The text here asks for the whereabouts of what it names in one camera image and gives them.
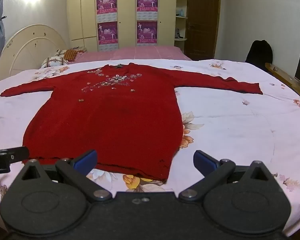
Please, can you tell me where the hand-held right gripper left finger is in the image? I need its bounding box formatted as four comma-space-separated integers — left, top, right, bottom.
20, 149, 113, 202

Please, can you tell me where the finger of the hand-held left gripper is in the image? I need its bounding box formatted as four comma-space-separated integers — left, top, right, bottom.
5, 146, 30, 165

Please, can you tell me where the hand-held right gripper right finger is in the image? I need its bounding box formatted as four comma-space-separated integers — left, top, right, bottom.
179, 150, 277, 202

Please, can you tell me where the red beaded sweater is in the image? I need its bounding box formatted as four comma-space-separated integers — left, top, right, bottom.
0, 64, 263, 182

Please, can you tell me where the white floral quilt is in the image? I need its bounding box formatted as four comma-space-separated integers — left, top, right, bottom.
0, 59, 300, 240

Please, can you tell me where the orange knitted cloth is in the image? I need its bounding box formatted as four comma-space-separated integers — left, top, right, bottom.
65, 48, 87, 62

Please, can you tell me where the cream round headboard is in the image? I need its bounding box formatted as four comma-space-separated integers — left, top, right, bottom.
0, 24, 68, 87

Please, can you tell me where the pink bedsheet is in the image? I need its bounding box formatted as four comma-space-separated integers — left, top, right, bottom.
65, 45, 192, 63

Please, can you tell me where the brown wooden door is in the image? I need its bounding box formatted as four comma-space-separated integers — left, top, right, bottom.
185, 0, 222, 61

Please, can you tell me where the cream corner shelf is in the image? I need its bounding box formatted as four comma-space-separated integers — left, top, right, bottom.
175, 0, 190, 51

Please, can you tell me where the cream wardrobe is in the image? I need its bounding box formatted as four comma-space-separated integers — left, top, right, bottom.
66, 0, 177, 53

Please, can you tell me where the purple wall poster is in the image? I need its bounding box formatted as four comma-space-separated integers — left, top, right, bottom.
96, 0, 118, 22
137, 20, 158, 47
97, 21, 119, 51
136, 0, 158, 20

